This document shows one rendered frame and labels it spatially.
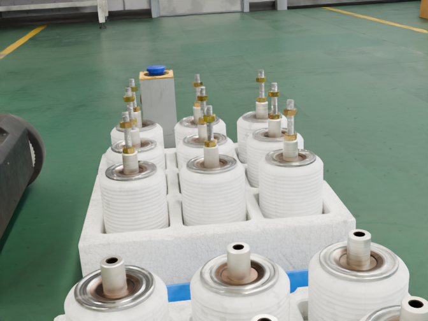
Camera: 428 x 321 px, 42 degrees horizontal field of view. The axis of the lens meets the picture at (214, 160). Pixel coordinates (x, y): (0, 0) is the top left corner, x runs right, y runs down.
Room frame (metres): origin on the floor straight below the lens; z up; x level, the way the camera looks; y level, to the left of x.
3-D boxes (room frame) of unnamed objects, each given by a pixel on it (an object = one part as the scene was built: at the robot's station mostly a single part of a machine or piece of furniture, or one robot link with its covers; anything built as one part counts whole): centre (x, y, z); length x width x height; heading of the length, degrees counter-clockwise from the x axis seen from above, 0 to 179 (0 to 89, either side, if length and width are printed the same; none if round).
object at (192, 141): (0.90, 0.01, 0.25); 0.08 x 0.08 x 0.01
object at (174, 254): (0.90, 0.01, 0.09); 0.39 x 0.39 x 0.18; 5
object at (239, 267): (0.47, -0.02, 0.26); 0.02 x 0.02 x 0.03
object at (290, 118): (0.79, -0.11, 0.30); 0.01 x 0.01 x 0.08
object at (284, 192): (0.79, -0.11, 0.16); 0.10 x 0.10 x 0.18
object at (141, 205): (0.77, 0.12, 0.16); 0.10 x 0.10 x 0.18
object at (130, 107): (0.89, 0.13, 0.31); 0.01 x 0.01 x 0.08
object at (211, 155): (0.78, 0.00, 0.26); 0.02 x 0.02 x 0.03
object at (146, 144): (0.89, 0.13, 0.25); 0.08 x 0.08 x 0.01
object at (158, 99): (1.18, 0.11, 0.16); 0.07 x 0.07 x 0.31; 5
